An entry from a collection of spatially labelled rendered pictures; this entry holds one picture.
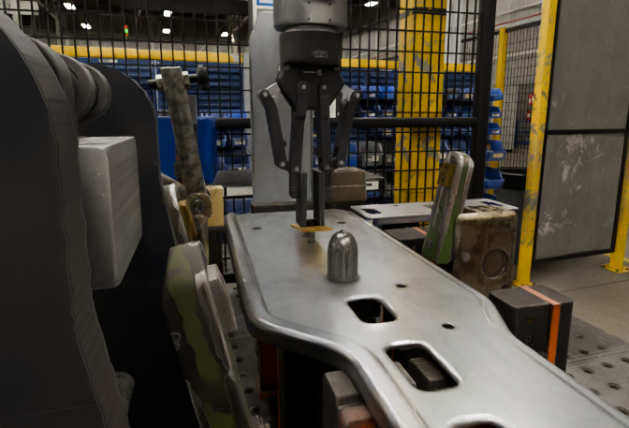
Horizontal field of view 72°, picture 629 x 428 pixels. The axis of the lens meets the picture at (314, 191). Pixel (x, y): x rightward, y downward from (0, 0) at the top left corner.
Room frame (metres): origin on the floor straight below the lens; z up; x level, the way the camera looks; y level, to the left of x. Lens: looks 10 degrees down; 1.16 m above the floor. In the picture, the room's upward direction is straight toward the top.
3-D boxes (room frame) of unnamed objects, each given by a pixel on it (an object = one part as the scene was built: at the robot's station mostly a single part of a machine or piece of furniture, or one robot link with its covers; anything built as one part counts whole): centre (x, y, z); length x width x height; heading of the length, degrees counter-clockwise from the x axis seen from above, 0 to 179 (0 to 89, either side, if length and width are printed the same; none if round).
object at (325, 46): (0.55, 0.01, 1.21); 0.08 x 0.07 x 0.09; 105
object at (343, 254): (0.43, -0.03, 1.02); 0.03 x 0.03 x 0.07
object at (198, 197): (0.49, 0.13, 1.06); 0.03 x 0.01 x 0.03; 105
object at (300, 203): (0.55, 0.02, 1.06); 0.03 x 0.01 x 0.07; 15
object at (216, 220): (0.59, 0.14, 0.88); 0.04 x 0.04 x 0.36; 15
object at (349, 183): (0.85, -0.05, 0.88); 0.08 x 0.08 x 0.36; 15
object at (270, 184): (0.81, 0.06, 1.17); 0.12 x 0.01 x 0.34; 105
